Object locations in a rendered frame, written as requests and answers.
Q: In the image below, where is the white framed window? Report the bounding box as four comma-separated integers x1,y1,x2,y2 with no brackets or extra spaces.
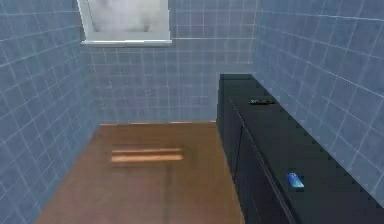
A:
76,0,173,47

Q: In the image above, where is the blue credit card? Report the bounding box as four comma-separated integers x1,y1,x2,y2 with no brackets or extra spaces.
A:
285,172,305,190

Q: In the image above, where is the black long cabinet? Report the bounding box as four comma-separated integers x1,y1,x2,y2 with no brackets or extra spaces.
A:
215,73,384,224

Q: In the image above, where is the dark flat remote control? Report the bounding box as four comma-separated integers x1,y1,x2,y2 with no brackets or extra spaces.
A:
248,97,277,106

